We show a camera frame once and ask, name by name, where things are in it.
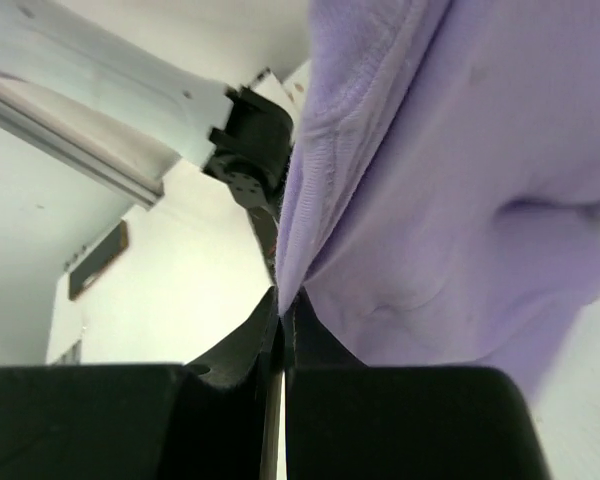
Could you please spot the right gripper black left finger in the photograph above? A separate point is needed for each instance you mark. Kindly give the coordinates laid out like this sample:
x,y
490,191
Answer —
x,y
216,417

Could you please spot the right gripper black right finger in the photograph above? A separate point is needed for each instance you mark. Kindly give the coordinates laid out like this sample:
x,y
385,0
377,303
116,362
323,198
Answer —
x,y
346,420

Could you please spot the purple t shirt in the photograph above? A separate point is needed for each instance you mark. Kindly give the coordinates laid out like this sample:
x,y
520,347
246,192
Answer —
x,y
442,190

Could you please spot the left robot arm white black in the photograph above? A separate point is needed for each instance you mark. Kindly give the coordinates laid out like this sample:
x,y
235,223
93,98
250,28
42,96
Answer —
x,y
75,91

